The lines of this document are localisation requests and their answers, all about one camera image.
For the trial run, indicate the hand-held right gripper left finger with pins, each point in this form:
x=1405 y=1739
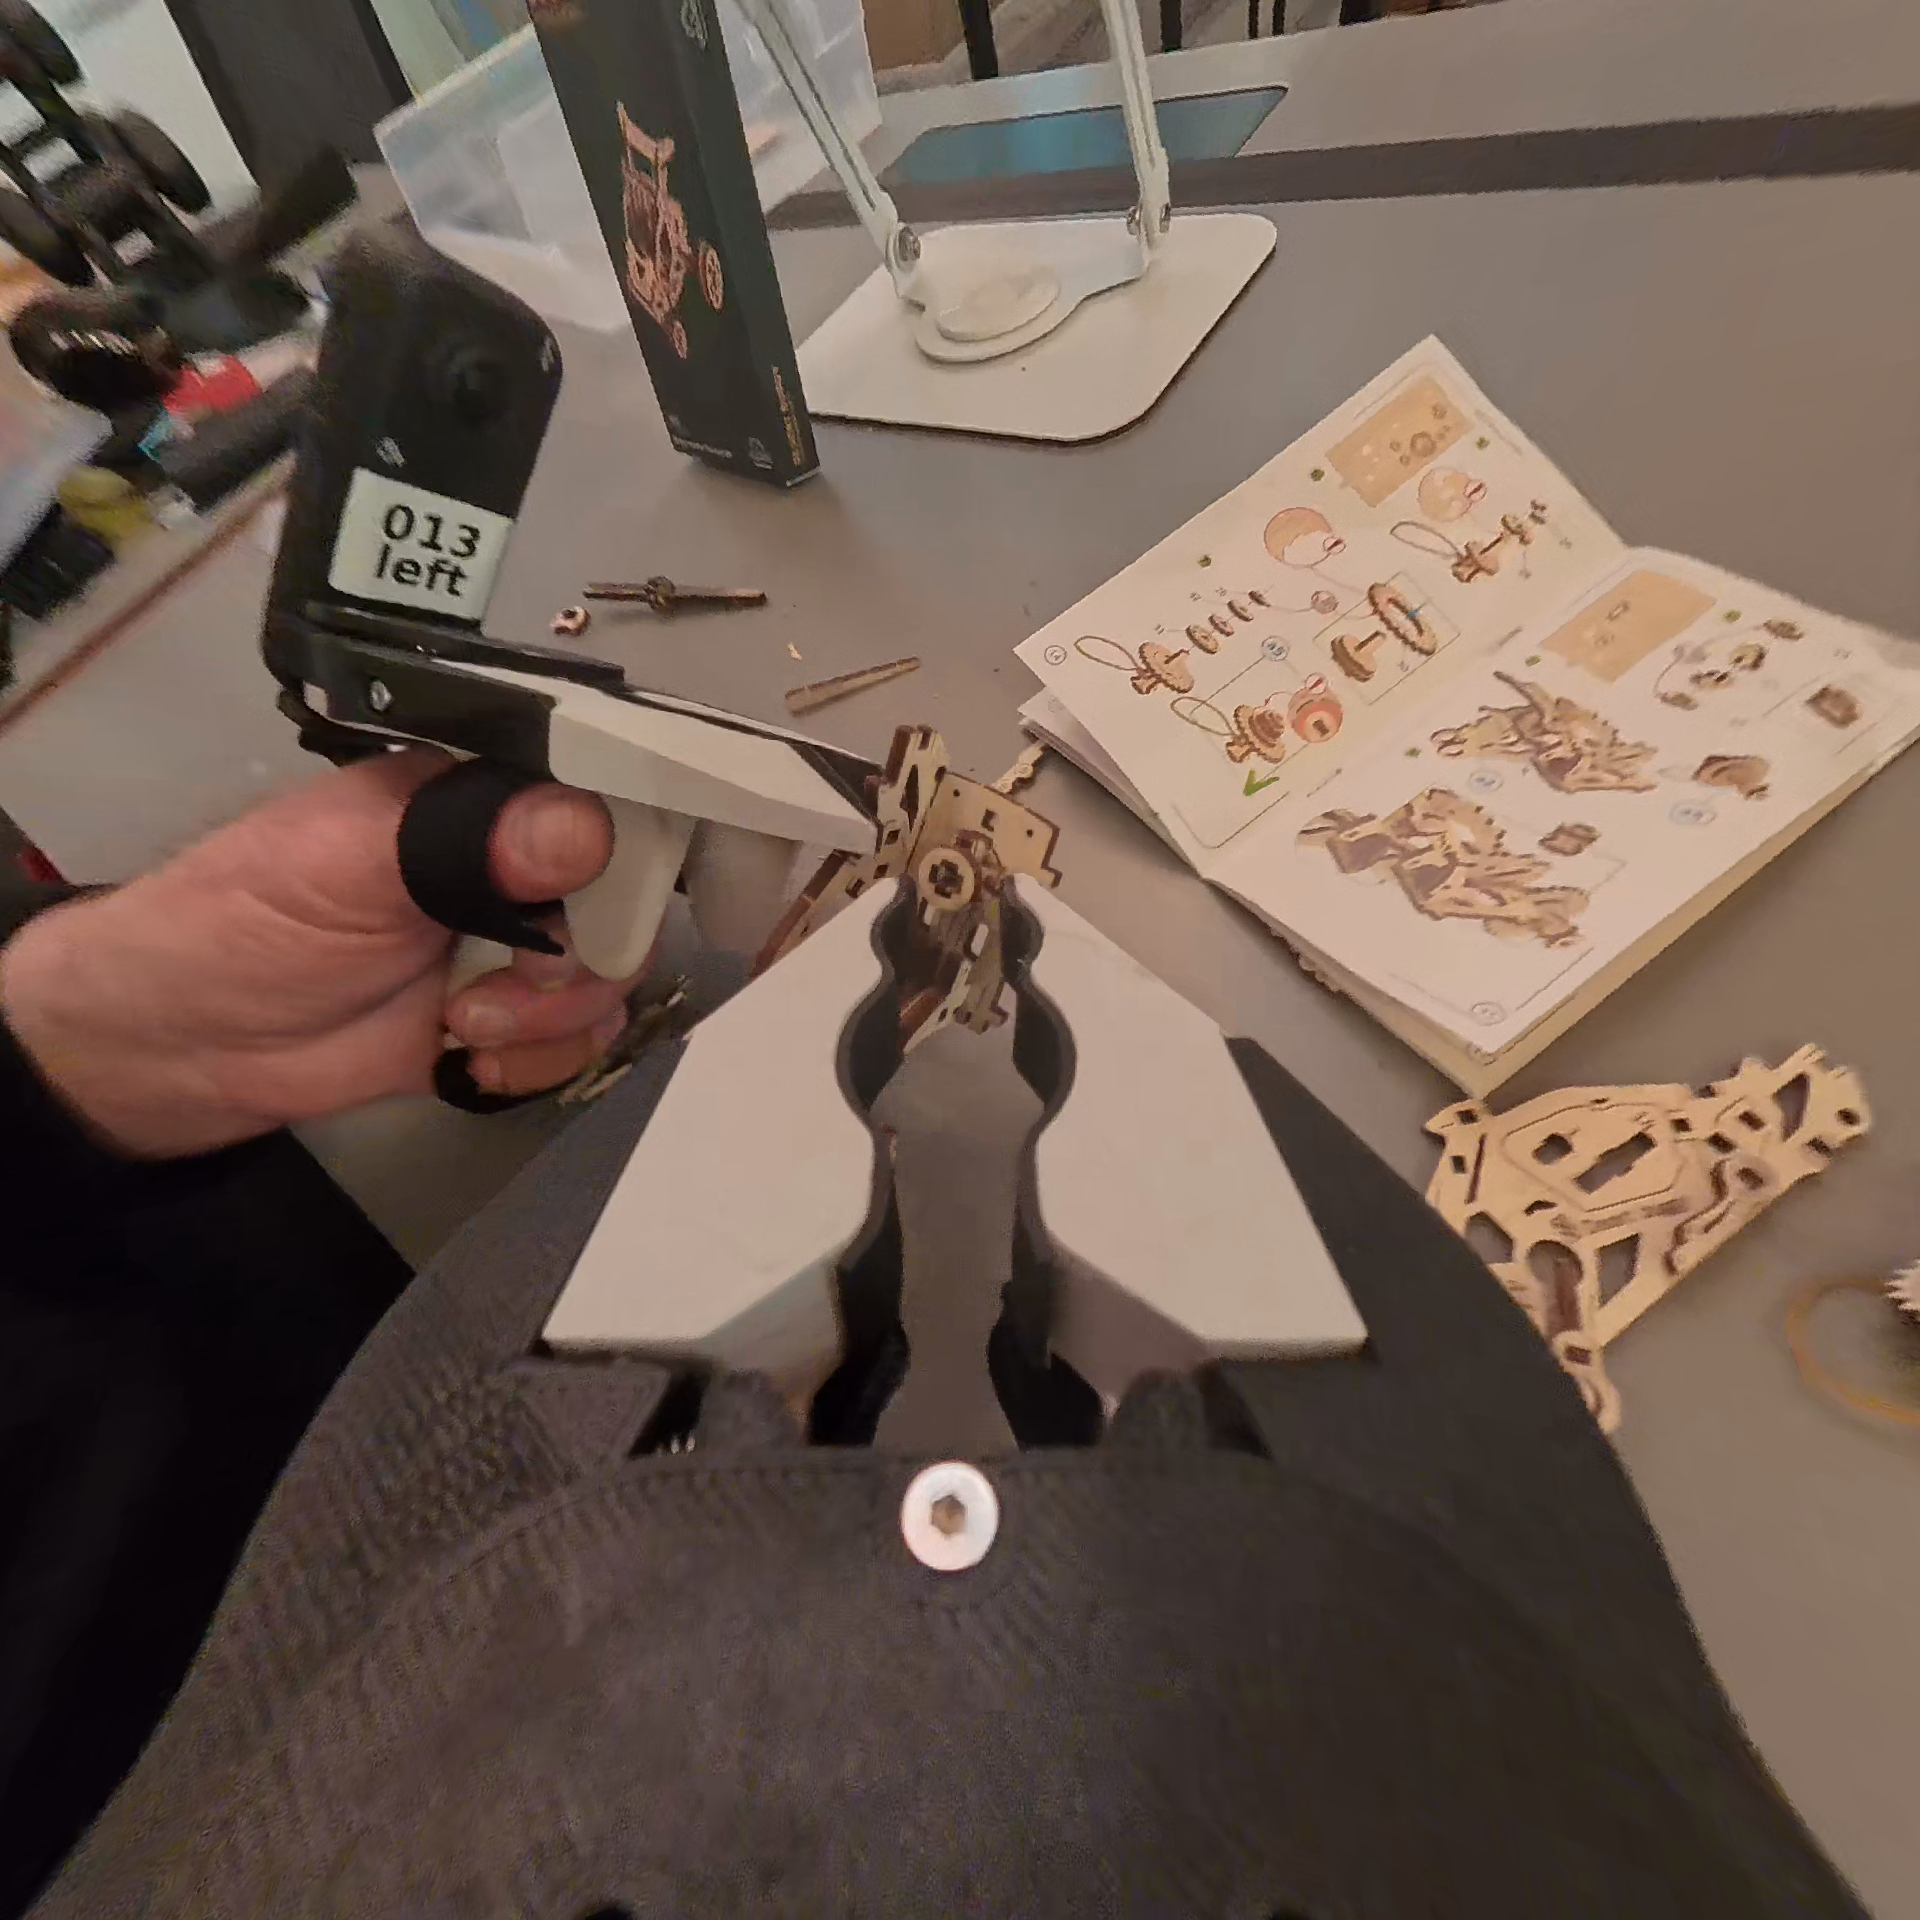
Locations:
x=704 y=1200

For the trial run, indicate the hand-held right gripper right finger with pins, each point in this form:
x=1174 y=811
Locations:
x=1201 y=1200

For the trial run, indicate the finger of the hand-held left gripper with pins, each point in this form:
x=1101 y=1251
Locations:
x=833 y=781
x=676 y=763

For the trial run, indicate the wooden buggy model chassis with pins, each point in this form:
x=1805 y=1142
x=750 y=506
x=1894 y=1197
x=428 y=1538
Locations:
x=974 y=819

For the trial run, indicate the person's left hand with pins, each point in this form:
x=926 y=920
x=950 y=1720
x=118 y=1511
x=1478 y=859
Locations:
x=224 y=960

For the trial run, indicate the tapered wooden wedge stick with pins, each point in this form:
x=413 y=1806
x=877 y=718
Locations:
x=856 y=683

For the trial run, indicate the wooden axle with cross piece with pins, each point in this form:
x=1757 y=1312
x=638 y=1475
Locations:
x=657 y=594

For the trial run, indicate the clear plastic bin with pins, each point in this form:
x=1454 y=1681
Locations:
x=481 y=165

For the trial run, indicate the dark green kit box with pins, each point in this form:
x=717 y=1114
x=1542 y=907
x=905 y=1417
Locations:
x=662 y=225

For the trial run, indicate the white instruction booklet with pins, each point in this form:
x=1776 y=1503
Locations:
x=1350 y=675

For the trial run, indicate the white desk lamp stand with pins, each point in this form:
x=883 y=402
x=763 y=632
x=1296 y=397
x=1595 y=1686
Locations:
x=1142 y=329

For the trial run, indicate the flat wooden side panel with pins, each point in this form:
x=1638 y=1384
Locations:
x=1787 y=1119

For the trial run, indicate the person's black clothing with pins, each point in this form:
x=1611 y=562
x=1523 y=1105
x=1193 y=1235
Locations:
x=120 y=1425

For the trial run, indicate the blue rectangular pad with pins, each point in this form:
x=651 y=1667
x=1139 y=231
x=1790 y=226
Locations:
x=1049 y=142

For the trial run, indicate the stacked wooden gear wheel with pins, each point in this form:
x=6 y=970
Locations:
x=1905 y=1290

